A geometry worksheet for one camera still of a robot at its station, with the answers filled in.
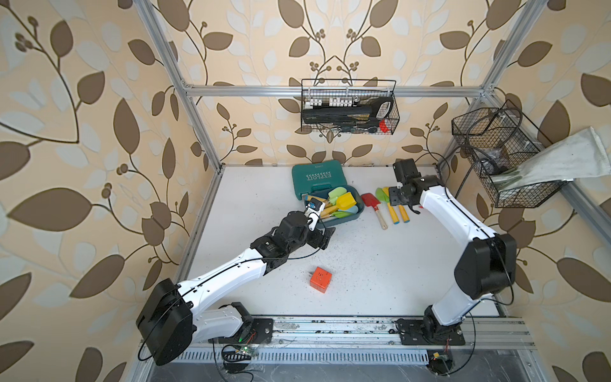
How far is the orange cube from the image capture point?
0.81 metres

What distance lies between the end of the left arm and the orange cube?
16 centimetres

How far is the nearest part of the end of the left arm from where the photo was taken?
2.29 feet
